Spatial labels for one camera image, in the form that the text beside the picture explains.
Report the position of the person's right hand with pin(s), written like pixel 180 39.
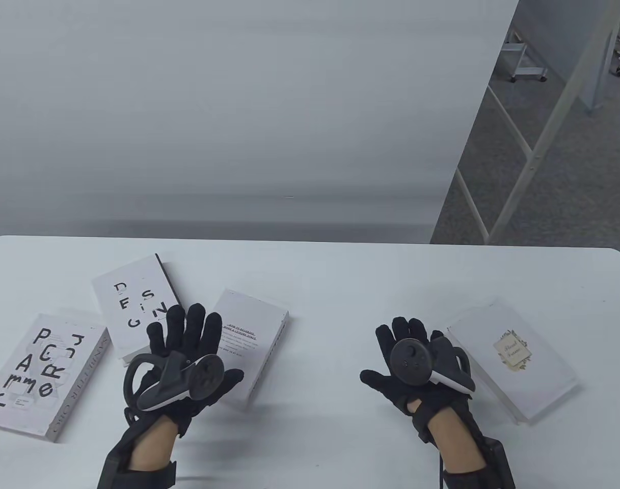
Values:
pixel 406 331

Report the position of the person's left hand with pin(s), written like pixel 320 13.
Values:
pixel 187 331

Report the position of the white book small text lines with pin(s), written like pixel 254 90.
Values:
pixel 259 326

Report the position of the white book black spine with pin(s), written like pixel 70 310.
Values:
pixel 126 285

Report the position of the white book blue floral cover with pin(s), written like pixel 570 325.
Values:
pixel 513 377

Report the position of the white book jumbled black letters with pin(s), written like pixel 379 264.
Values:
pixel 34 367

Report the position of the person's left forearm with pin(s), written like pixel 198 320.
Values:
pixel 152 448

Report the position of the person's right forearm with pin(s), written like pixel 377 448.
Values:
pixel 457 438

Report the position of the black and white controller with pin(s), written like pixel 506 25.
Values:
pixel 177 377
pixel 416 361

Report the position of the white backdrop board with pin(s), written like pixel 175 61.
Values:
pixel 238 102

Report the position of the white wheeled cart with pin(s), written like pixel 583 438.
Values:
pixel 531 74

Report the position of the grey partition panel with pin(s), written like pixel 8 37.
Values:
pixel 595 76

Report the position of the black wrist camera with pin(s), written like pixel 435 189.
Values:
pixel 422 430

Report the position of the white metal support frame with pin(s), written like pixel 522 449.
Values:
pixel 575 76

